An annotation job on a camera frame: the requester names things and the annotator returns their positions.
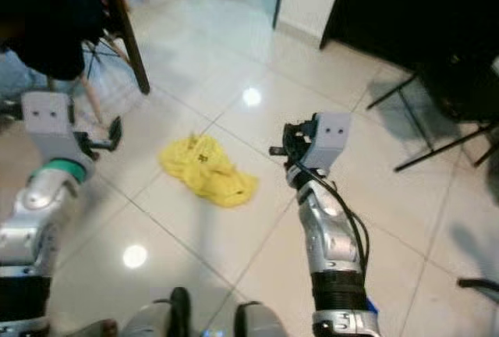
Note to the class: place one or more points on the yellow shirt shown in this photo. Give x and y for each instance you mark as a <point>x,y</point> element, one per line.
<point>207,173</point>

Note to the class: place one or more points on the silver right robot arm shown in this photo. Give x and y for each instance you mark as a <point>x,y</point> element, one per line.
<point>327,235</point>

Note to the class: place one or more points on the chair with wooden legs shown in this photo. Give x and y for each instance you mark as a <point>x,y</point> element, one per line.
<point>93,103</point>

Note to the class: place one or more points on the large black cabinet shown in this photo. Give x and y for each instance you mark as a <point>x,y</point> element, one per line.
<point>413,1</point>

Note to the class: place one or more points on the grey left robot leg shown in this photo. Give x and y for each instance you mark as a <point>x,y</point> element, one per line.
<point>160,317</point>

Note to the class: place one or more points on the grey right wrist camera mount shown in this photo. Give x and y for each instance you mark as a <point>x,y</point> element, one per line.
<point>331,136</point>

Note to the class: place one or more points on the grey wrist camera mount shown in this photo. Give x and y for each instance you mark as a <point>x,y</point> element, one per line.
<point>331,136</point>
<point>51,122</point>

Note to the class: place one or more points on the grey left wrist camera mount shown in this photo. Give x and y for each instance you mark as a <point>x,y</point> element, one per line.
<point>51,122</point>

